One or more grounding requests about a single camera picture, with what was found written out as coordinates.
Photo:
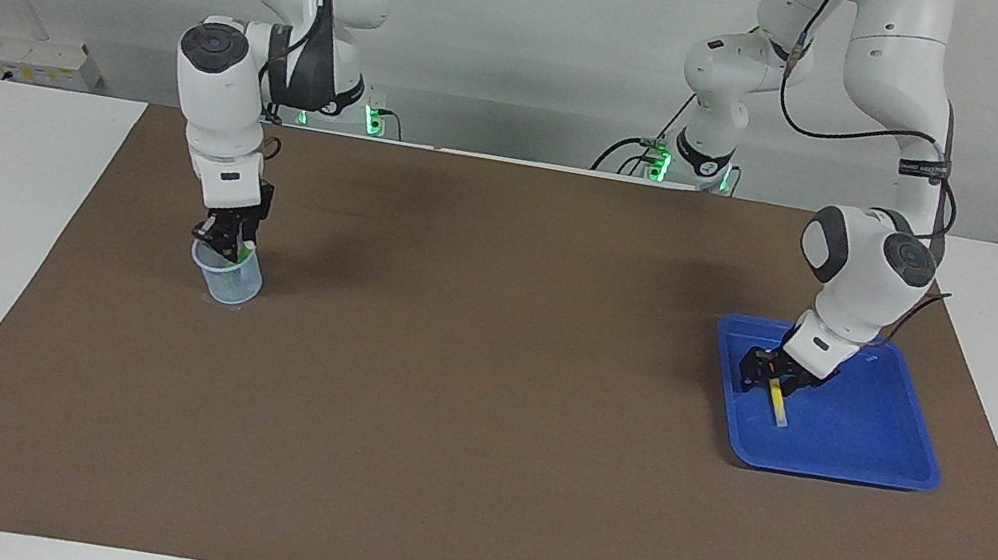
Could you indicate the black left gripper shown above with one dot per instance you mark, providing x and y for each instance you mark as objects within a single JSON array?
[{"x": 798, "y": 369}]

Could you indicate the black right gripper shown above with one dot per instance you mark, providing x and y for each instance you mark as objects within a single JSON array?
[{"x": 262, "y": 210}]

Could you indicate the green pen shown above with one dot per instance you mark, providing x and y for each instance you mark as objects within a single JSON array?
[{"x": 242, "y": 257}]

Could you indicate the yellow pen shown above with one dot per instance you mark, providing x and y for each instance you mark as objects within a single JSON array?
[{"x": 781, "y": 410}]

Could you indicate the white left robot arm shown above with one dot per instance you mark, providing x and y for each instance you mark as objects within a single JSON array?
[{"x": 866, "y": 270}]

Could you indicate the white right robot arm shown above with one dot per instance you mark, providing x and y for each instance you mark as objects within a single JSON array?
[{"x": 221, "y": 92}]

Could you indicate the blue plastic tray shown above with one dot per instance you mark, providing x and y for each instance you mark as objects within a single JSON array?
[{"x": 869, "y": 433}]

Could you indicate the translucent blue mesh pen cup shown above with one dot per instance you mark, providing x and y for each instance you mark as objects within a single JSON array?
[{"x": 234, "y": 286}]

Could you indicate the brown table mat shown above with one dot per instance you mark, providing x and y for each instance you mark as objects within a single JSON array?
[{"x": 473, "y": 438}]

